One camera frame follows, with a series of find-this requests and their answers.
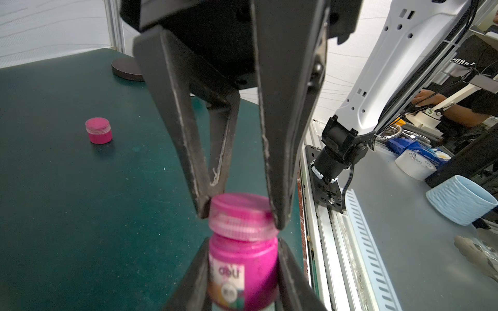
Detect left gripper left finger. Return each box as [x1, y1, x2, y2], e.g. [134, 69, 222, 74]
[162, 238, 212, 311]

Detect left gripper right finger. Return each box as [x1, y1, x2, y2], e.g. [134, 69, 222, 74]
[277, 238, 327, 311]

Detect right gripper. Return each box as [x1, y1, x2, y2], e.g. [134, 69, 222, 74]
[120, 1, 362, 229]

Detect magenta paint jar back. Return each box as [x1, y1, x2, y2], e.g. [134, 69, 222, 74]
[207, 233, 278, 310]

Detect magenta paint jar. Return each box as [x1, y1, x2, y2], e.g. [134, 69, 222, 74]
[85, 117, 113, 145]
[207, 233, 278, 310]

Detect magenta lid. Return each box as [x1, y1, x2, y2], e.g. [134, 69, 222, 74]
[208, 193, 279, 242]

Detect person forearm in background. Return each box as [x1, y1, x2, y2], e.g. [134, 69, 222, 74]
[411, 89, 490, 128]

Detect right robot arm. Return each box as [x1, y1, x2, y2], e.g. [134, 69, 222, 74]
[120, 1, 495, 229]

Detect metal hook tree stand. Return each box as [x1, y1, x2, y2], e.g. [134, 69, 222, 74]
[111, 57, 144, 82]

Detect green table mat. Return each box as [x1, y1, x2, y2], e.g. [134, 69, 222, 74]
[1, 49, 210, 310]

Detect light blue textured cup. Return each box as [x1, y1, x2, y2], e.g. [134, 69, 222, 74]
[425, 175, 497, 226]

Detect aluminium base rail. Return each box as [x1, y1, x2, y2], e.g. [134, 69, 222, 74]
[299, 120, 379, 310]

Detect white slotted cable duct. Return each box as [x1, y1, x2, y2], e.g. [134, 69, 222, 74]
[346, 189, 402, 310]

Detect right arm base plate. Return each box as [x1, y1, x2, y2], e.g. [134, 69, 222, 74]
[304, 145, 346, 213]

